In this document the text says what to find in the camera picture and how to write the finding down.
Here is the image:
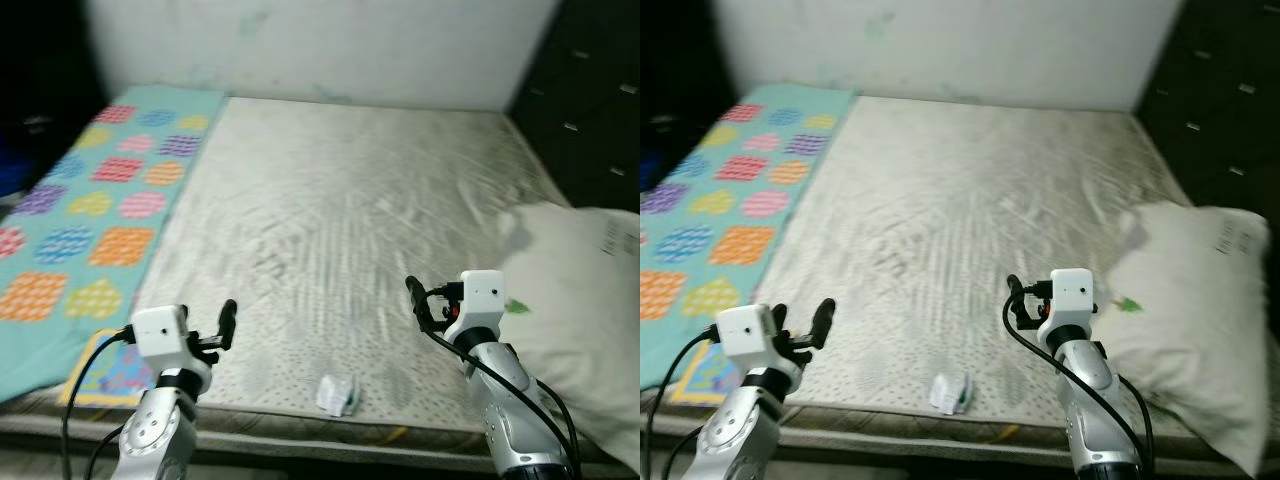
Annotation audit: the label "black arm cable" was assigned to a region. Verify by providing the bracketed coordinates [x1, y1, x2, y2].
[60, 325, 136, 480]
[425, 320, 581, 476]
[1003, 300, 1151, 471]
[645, 325, 721, 480]

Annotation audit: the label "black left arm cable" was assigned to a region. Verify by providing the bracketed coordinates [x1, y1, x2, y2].
[645, 325, 721, 480]
[60, 325, 136, 480]

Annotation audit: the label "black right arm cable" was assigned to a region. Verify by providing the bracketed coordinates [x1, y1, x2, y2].
[425, 320, 581, 476]
[1003, 300, 1151, 471]

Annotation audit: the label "grey striped bed base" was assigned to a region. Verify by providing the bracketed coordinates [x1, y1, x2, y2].
[640, 395, 1241, 466]
[0, 395, 611, 461]

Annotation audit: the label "yellow blue children's book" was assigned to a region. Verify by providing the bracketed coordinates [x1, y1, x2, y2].
[666, 340, 749, 407]
[58, 328, 153, 409]

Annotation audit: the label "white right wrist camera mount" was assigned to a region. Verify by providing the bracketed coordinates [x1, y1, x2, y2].
[1043, 268, 1097, 347]
[456, 270, 507, 347]

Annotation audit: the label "small white packet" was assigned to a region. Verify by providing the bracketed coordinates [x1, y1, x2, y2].
[927, 371, 974, 416]
[314, 374, 362, 419]

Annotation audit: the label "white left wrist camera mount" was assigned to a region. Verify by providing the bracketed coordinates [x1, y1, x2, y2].
[130, 305, 193, 373]
[714, 303, 781, 367]

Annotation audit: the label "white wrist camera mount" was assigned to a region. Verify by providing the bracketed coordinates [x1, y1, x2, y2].
[130, 305, 193, 373]
[1043, 268, 1097, 347]
[714, 303, 781, 367]
[456, 270, 507, 347]

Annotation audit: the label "white quilted mattress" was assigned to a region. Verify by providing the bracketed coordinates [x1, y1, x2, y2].
[0, 95, 641, 446]
[640, 95, 1280, 451]

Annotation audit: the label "white pillow green tree print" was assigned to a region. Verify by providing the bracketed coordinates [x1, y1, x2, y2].
[495, 203, 641, 473]
[1093, 202, 1275, 477]

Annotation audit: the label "dark tufted headboard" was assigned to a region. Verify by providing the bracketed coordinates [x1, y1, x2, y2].
[1133, 0, 1280, 219]
[508, 0, 641, 213]

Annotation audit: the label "teal blanket colourful patches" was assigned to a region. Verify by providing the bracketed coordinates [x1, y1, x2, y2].
[0, 85, 227, 403]
[640, 85, 857, 393]

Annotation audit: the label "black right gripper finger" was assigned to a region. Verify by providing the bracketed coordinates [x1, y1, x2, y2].
[1004, 273, 1035, 331]
[404, 275, 437, 336]

